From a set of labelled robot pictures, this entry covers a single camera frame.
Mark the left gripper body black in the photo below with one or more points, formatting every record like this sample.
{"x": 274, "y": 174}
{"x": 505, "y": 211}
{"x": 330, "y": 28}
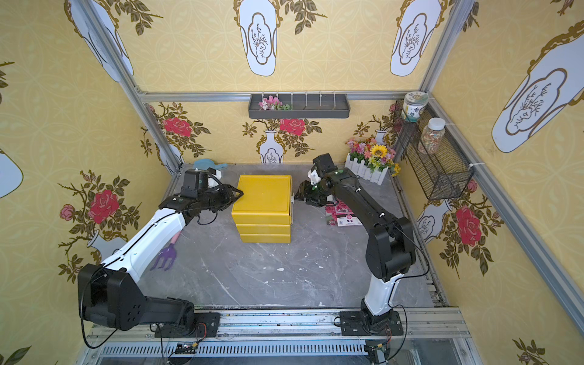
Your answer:
{"x": 219, "y": 195}

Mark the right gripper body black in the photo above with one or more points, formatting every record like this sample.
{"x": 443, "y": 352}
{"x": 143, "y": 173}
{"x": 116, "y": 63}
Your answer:
{"x": 309, "y": 192}

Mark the pink rose seed bag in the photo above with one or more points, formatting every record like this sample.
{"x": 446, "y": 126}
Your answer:
{"x": 339, "y": 209}
{"x": 347, "y": 221}

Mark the yellow three-drawer cabinet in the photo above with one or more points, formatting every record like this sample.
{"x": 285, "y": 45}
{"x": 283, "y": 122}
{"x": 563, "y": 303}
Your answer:
{"x": 264, "y": 213}

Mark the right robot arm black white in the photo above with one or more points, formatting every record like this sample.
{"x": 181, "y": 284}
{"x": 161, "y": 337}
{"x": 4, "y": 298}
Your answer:
{"x": 390, "y": 251}

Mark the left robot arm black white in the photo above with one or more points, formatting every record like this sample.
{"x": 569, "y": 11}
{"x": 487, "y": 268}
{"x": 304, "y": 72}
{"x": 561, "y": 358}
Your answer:
{"x": 108, "y": 294}

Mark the light blue plastic scoop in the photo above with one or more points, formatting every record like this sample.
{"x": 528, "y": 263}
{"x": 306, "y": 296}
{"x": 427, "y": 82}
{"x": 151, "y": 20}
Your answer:
{"x": 206, "y": 164}

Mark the flower box white fence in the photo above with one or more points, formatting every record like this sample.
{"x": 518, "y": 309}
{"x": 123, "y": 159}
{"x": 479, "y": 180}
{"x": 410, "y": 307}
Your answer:
{"x": 371, "y": 161}

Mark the purple pink garden rake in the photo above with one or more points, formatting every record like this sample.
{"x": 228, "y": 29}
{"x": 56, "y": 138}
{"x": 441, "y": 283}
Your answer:
{"x": 167, "y": 256}

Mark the pink artificial flowers in tray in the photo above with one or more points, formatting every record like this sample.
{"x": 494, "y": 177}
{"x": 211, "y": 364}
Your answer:
{"x": 273, "y": 103}

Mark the clear jar white lid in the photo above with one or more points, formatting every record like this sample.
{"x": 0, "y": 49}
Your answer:
{"x": 432, "y": 136}

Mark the glass jar patterned lid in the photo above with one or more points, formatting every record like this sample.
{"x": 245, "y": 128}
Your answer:
{"x": 413, "y": 106}

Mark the small circuit board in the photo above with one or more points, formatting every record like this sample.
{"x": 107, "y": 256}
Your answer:
{"x": 188, "y": 348}

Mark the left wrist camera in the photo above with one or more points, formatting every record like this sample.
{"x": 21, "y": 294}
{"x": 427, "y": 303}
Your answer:
{"x": 197, "y": 182}

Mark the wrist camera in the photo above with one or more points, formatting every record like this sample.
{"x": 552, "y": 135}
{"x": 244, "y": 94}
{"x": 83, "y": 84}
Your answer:
{"x": 322, "y": 165}
{"x": 197, "y": 182}

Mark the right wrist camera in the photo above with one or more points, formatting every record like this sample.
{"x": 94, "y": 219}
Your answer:
{"x": 322, "y": 165}

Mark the grey wall tray shelf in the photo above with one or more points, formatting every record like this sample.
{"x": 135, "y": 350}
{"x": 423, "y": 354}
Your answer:
{"x": 304, "y": 105}

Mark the black wire mesh basket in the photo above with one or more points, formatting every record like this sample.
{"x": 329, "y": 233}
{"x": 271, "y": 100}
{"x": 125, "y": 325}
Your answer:
{"x": 443, "y": 174}

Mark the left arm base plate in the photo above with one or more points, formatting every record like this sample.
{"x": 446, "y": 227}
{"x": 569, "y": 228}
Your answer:
{"x": 200, "y": 325}

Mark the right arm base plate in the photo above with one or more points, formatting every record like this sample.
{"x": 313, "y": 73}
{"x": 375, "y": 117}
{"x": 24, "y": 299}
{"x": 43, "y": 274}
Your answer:
{"x": 362, "y": 323}

